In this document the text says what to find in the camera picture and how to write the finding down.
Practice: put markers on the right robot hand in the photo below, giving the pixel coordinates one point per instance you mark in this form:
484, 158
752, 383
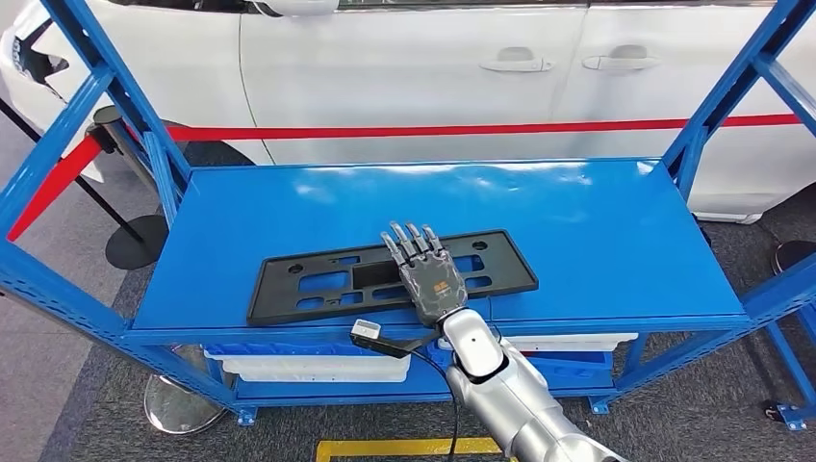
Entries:
433, 287

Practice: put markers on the black plastic plate frame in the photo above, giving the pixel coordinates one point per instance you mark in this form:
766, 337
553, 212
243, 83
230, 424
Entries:
274, 306

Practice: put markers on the blue metal shelf rack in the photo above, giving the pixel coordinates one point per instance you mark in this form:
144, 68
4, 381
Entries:
255, 223

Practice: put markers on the white plastic crate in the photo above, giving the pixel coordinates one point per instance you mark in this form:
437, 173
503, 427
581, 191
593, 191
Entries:
319, 368
574, 342

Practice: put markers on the red barrier belt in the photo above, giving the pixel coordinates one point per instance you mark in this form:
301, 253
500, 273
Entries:
414, 131
57, 182

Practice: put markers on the blue plastic crate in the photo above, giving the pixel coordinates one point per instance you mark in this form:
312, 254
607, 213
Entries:
574, 370
287, 350

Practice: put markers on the white car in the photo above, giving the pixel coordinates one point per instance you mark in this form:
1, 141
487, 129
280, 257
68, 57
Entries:
382, 76

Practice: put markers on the thin black pole stand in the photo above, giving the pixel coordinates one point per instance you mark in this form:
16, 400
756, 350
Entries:
137, 242

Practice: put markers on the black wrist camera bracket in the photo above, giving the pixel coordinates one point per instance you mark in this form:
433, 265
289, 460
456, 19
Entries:
395, 347

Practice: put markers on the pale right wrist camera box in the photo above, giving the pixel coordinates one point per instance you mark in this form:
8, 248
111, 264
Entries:
365, 329

